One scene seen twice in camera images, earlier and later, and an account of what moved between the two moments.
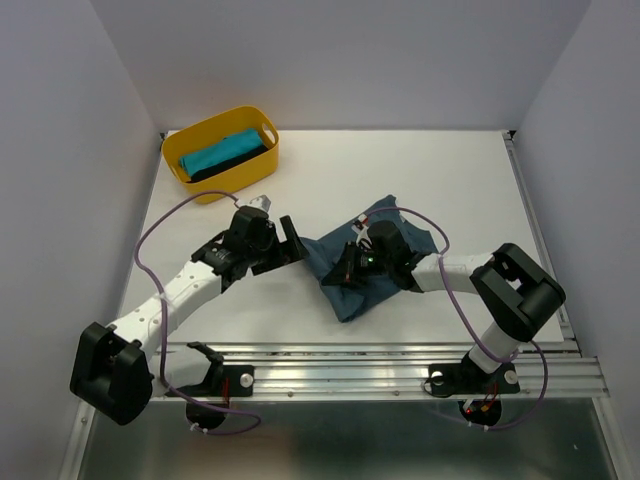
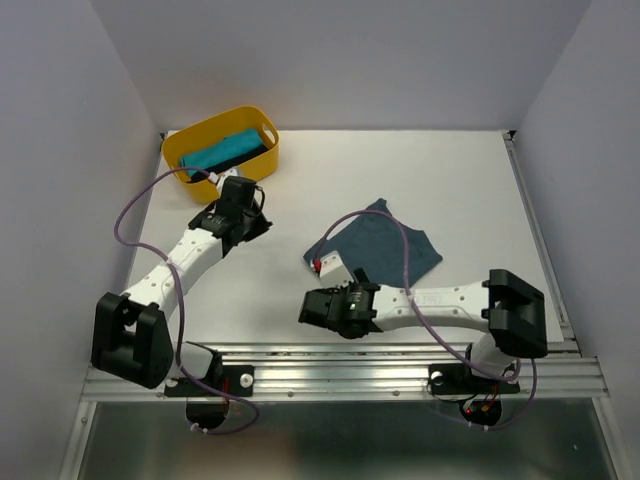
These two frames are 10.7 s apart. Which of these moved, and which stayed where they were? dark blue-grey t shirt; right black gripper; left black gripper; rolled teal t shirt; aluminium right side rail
Moved: dark blue-grey t shirt; right black gripper; left black gripper
Stayed: aluminium right side rail; rolled teal t shirt
